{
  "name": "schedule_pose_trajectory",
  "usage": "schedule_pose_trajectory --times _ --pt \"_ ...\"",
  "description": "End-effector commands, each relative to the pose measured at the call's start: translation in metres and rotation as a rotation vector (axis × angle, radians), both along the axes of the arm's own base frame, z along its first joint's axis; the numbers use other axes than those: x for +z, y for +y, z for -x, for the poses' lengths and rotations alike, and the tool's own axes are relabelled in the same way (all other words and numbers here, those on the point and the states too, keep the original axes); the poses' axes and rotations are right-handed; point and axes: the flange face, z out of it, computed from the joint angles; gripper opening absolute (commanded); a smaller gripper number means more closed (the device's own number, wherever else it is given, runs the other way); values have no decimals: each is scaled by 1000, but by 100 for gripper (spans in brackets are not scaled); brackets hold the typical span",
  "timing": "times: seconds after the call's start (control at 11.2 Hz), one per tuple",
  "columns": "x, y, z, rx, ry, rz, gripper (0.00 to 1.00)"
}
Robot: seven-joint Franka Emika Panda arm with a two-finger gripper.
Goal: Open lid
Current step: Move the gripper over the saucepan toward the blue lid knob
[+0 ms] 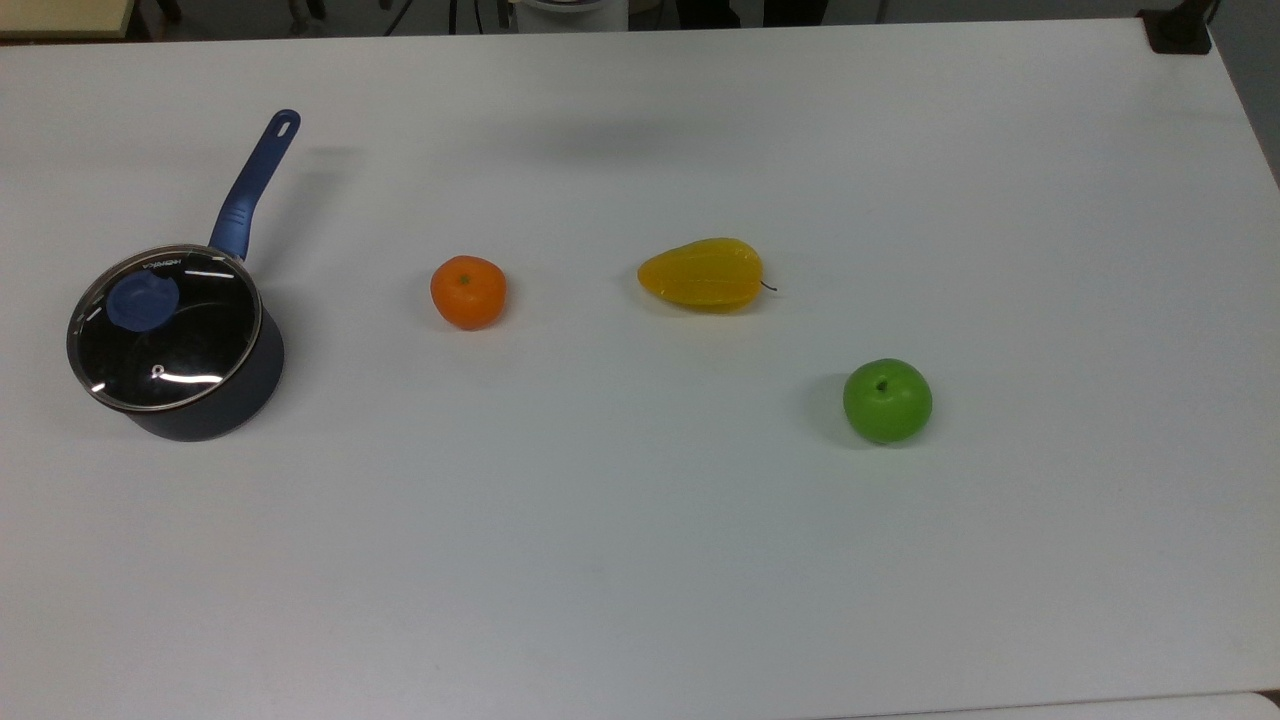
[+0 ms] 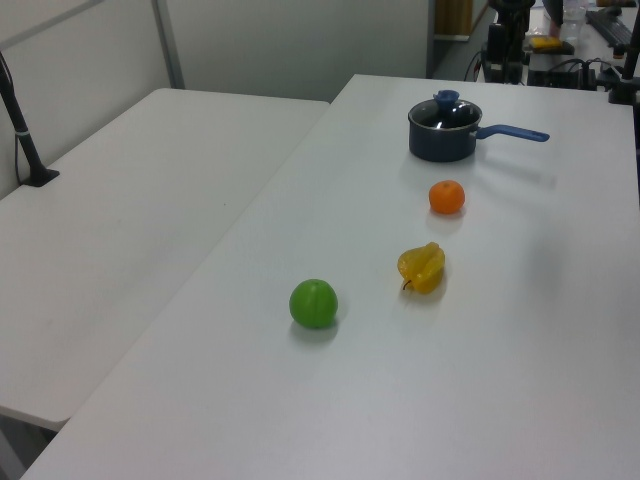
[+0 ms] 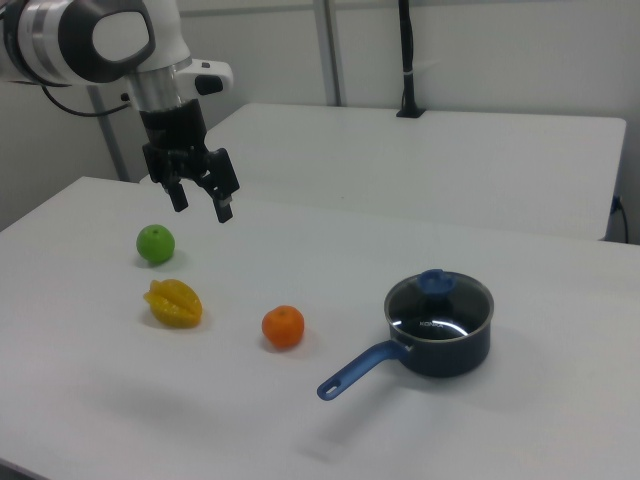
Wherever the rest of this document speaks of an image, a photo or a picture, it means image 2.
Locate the glass lid with blue knob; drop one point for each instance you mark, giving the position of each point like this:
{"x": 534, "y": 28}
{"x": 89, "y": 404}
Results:
{"x": 445, "y": 112}

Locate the black camera pole with base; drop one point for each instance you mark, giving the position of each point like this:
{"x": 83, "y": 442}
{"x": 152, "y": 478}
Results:
{"x": 22, "y": 135}

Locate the black Franka gripper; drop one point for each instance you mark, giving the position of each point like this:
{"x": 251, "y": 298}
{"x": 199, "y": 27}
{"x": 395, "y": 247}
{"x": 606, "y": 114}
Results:
{"x": 505, "y": 42}

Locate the black electronics box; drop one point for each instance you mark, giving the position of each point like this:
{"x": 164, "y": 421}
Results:
{"x": 560, "y": 77}

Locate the yellow toy starfruit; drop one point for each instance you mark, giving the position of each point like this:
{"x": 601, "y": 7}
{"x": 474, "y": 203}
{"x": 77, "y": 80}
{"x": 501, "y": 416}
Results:
{"x": 422, "y": 270}

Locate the black keyboard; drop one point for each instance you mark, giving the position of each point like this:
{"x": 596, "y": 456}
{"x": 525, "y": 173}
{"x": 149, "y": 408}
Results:
{"x": 610, "y": 22}

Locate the black camera stand with clamp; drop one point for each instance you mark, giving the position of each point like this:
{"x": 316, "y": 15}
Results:
{"x": 625, "y": 75}

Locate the white side table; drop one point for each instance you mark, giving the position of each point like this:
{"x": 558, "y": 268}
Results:
{"x": 125, "y": 240}

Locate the orange toy mandarin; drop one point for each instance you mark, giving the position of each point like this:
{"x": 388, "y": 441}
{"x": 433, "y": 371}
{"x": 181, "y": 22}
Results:
{"x": 446, "y": 197}

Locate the grey partition frame post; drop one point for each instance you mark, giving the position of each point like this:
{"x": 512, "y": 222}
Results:
{"x": 167, "y": 42}

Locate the yellow sponge block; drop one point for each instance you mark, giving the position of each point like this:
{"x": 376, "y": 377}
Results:
{"x": 546, "y": 44}

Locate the clear plastic bottle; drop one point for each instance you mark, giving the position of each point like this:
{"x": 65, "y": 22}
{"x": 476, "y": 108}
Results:
{"x": 572, "y": 22}

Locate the green toy apple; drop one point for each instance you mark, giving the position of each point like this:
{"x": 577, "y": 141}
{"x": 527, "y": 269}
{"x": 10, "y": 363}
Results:
{"x": 313, "y": 303}

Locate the dark blue saucepan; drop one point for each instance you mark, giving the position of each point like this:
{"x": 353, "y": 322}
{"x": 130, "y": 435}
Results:
{"x": 440, "y": 142}

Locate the brown cardboard panel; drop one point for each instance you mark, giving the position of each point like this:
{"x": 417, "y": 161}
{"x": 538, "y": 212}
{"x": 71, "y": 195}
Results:
{"x": 452, "y": 17}

